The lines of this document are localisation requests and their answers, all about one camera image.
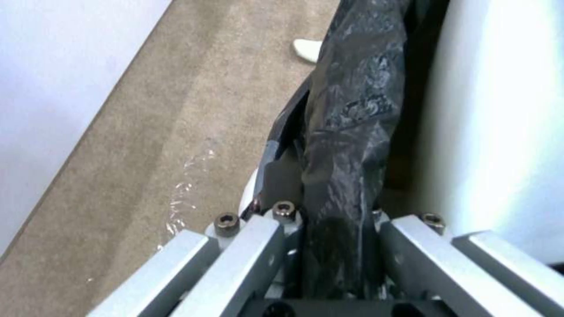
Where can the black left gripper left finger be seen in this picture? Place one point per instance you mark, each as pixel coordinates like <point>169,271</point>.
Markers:
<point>229,264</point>

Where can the black plastic trash bag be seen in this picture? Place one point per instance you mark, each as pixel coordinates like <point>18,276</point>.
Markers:
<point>348,132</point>

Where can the white trash bin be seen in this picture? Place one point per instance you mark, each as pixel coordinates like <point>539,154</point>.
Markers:
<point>498,115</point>

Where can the clear plastic wrap scrap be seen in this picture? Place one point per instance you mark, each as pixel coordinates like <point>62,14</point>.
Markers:
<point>185,194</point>

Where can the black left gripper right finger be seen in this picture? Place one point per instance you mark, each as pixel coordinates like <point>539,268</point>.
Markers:
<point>445,264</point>

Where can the small white object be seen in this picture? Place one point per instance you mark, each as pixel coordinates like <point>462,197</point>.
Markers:
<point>307,49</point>

